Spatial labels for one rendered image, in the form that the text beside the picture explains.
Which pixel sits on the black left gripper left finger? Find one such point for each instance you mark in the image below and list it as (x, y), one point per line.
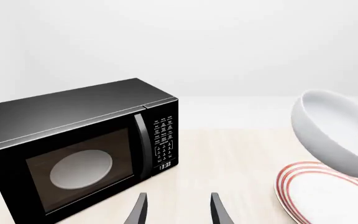
(139, 212)

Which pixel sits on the black microwave oven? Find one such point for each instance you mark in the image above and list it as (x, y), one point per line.
(73, 112)

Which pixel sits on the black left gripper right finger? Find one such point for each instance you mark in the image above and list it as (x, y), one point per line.
(218, 212)

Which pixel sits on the white round microwave turntable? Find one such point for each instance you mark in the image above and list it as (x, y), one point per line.
(81, 169)

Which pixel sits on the white plate with red rings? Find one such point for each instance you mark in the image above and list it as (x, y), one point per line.
(328, 198)

